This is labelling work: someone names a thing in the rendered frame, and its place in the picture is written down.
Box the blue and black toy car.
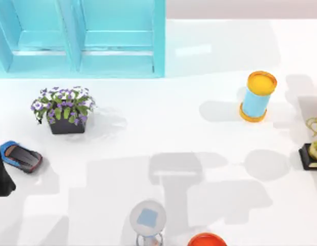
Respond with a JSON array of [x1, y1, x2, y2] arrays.
[[0, 140, 44, 174]]

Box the gold trophy on black base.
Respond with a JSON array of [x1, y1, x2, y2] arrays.
[[298, 109, 317, 171]]

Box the red round object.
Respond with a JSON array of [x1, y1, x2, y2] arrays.
[[186, 232, 228, 246]]

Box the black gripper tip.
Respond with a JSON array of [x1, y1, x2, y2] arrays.
[[0, 130, 16, 197]]

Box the grey hourglass with blue sand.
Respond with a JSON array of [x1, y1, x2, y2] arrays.
[[129, 200, 167, 246]]

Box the purple flower plant pot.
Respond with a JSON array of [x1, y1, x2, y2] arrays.
[[30, 86, 97, 135]]

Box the blue and yellow can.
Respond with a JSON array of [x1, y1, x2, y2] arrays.
[[239, 71, 278, 121]]

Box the light blue rack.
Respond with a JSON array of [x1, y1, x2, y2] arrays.
[[0, 0, 166, 79]]

